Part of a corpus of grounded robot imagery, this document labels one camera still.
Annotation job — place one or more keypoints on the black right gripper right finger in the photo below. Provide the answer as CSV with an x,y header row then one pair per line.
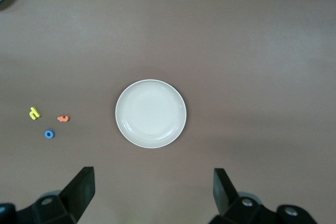
x,y
233,208

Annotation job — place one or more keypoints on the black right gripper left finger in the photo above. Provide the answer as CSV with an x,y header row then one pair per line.
x,y
65,203

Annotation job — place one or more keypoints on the blue foam letter o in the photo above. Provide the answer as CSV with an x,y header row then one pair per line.
x,y
46,134

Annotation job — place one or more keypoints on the orange foam letter t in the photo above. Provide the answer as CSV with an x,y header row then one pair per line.
x,y
63,118

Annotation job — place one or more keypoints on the yellow foam letter h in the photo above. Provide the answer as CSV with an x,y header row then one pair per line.
x,y
33,113

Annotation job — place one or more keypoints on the beige brown plate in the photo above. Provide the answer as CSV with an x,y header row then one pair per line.
x,y
151,113

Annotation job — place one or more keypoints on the brown paper table cover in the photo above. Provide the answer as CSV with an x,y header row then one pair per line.
x,y
236,37

